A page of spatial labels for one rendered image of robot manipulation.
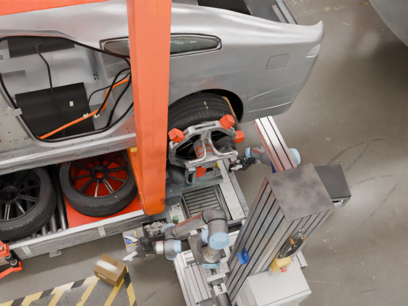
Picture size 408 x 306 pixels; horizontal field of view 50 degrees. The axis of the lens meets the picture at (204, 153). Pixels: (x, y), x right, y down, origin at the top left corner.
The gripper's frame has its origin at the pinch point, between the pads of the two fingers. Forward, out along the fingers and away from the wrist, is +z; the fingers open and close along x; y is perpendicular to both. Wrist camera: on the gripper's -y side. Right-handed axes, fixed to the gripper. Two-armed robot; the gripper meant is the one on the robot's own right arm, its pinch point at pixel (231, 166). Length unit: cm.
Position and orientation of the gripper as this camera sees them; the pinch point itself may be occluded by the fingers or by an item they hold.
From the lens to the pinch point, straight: 345.1
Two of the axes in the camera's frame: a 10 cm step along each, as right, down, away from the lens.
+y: 0.9, -5.3, -8.4
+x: 3.2, 8.2, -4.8
